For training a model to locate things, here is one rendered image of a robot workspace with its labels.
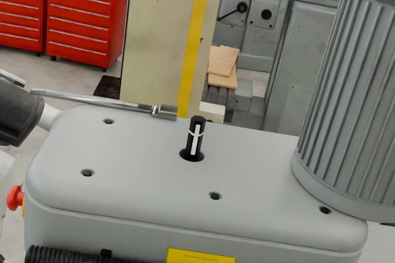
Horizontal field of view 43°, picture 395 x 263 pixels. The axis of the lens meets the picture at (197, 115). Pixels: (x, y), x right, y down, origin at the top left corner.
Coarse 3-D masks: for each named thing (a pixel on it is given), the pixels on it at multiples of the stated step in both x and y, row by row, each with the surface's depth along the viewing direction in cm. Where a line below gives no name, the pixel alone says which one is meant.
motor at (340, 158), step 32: (352, 0) 61; (384, 0) 56; (352, 32) 61; (384, 32) 57; (352, 64) 61; (384, 64) 58; (320, 96) 67; (352, 96) 62; (384, 96) 59; (320, 128) 67; (352, 128) 62; (384, 128) 60; (320, 160) 68; (352, 160) 64; (384, 160) 62; (320, 192) 68; (352, 192) 66; (384, 192) 64
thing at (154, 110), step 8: (32, 88) 83; (40, 88) 83; (48, 96) 82; (56, 96) 82; (64, 96) 82; (72, 96) 82; (80, 96) 83; (88, 96) 83; (96, 104) 82; (104, 104) 82; (112, 104) 82; (120, 104) 83; (128, 104) 83; (136, 104) 83; (144, 104) 84; (144, 112) 83; (152, 112) 82; (160, 112) 82; (176, 112) 85
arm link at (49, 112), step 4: (48, 104) 137; (44, 108) 134; (48, 108) 135; (52, 108) 135; (44, 112) 134; (48, 112) 134; (52, 112) 134; (56, 112) 134; (44, 116) 133; (48, 116) 133; (52, 116) 133; (40, 120) 134; (44, 120) 133; (48, 120) 133; (36, 124) 135; (40, 124) 134; (44, 124) 134; (48, 124) 133; (44, 128) 135; (48, 128) 134
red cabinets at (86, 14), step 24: (0, 0) 532; (24, 0) 530; (48, 0) 526; (72, 0) 521; (96, 0) 516; (120, 0) 536; (0, 24) 544; (24, 24) 542; (48, 24) 537; (72, 24) 532; (96, 24) 527; (120, 24) 558; (24, 48) 556; (48, 48) 549; (72, 48) 544; (96, 48) 539; (120, 48) 581
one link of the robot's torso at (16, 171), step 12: (0, 144) 108; (0, 156) 105; (12, 156) 107; (0, 168) 104; (12, 168) 106; (24, 168) 118; (0, 180) 104; (12, 180) 107; (0, 192) 105; (0, 204) 106; (0, 216) 107
